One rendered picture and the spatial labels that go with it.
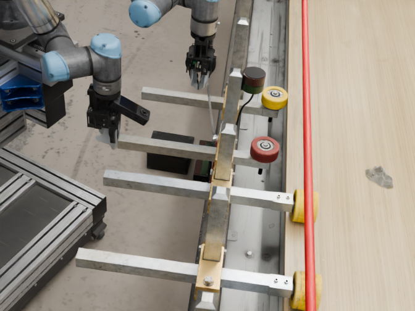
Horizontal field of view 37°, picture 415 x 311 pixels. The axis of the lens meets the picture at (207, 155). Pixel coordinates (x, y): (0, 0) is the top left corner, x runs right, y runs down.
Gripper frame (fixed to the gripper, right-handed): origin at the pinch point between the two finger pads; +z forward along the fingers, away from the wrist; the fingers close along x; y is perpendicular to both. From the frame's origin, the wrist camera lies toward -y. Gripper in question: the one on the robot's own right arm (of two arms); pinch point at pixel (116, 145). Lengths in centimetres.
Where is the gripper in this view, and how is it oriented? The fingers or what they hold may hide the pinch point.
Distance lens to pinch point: 178.7
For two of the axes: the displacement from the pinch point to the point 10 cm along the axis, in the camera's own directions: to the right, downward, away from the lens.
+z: -0.9, 7.4, 6.7
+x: -1.1, 6.6, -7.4
